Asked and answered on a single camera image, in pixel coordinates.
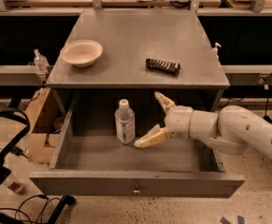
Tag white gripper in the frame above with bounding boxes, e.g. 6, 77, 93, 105
135, 91, 193, 148

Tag clear blue plastic bottle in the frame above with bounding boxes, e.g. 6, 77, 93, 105
114, 99, 136, 145

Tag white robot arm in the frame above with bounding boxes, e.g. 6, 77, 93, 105
135, 91, 272, 160

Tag small white spray bottle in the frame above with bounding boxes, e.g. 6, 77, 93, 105
213, 42, 222, 59

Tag grey open drawer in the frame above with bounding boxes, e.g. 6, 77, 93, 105
30, 90, 245, 198

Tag clear pump bottle on shelf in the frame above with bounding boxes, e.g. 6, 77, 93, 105
34, 49, 49, 72

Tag dark ridged bar object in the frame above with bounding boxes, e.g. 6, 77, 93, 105
145, 58, 180, 76

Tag white paper bowl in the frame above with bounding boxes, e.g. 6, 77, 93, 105
60, 39, 103, 67

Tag brown cardboard box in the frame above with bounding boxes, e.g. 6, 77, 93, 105
25, 88, 60, 163

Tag black floor cables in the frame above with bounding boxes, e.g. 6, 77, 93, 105
0, 194, 78, 224

